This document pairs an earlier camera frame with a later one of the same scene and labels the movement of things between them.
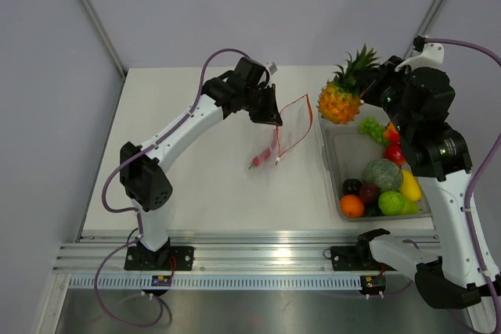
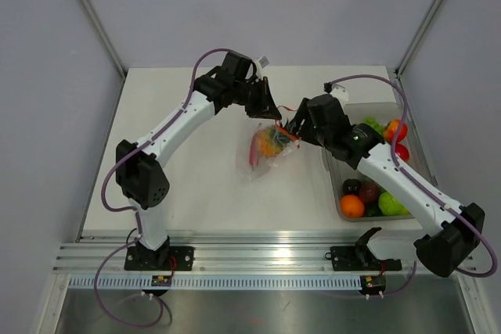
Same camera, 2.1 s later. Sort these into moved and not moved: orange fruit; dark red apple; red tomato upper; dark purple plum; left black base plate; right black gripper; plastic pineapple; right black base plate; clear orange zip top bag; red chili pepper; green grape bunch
Moved: right black gripper; red chili pepper; plastic pineapple; clear orange zip top bag
Not moved: dark red apple; red tomato upper; right black base plate; dark purple plum; left black base plate; green grape bunch; orange fruit
